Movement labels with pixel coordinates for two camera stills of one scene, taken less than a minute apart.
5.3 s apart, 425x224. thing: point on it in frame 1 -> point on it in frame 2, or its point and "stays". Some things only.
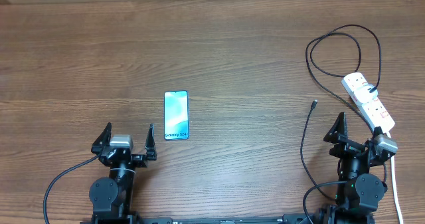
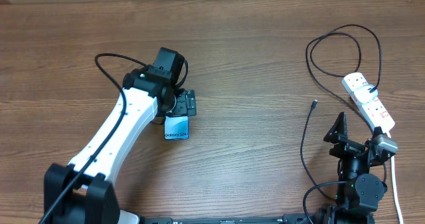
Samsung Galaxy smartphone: (176, 115) stays
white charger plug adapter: (362, 94) stays
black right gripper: (344, 145) stays
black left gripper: (140, 159) -> (185, 104)
